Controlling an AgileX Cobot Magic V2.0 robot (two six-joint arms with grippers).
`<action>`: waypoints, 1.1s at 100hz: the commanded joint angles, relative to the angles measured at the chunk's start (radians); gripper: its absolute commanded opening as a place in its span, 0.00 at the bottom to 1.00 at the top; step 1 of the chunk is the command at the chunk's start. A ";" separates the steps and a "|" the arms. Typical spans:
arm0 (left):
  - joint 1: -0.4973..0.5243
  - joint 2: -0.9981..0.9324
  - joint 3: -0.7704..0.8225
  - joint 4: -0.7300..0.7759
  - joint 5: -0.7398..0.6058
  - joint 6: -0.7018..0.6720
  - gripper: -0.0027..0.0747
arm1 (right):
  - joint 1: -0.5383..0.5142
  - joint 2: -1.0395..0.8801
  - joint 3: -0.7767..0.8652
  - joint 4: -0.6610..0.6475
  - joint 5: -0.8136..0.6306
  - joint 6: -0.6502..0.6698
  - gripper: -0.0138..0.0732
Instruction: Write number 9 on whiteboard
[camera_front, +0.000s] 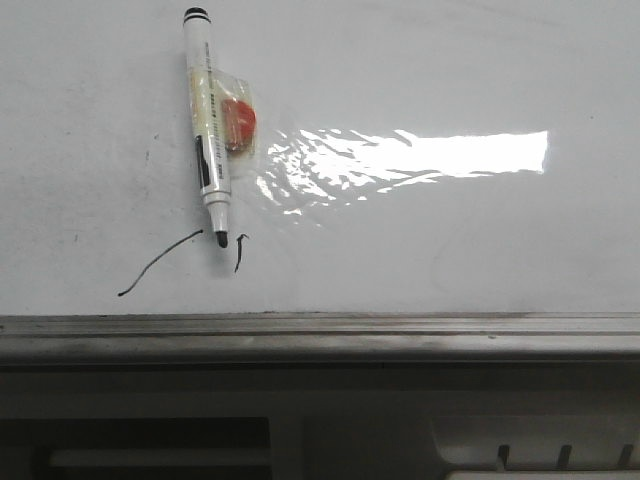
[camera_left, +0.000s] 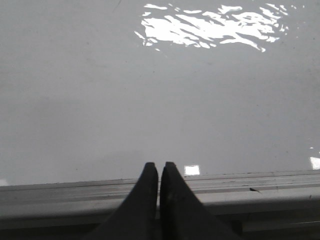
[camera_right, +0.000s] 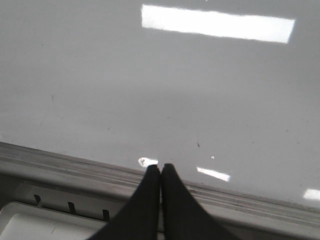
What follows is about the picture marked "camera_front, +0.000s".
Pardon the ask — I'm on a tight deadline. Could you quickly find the red magnet taped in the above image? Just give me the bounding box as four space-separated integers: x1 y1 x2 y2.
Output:
214 70 258 157

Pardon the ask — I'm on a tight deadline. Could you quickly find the grey plastic crate below board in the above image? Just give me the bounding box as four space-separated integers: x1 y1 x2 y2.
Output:
1 365 639 479

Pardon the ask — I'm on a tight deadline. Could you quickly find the white black whiteboard marker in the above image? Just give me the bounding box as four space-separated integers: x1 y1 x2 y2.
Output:
183 7 231 248

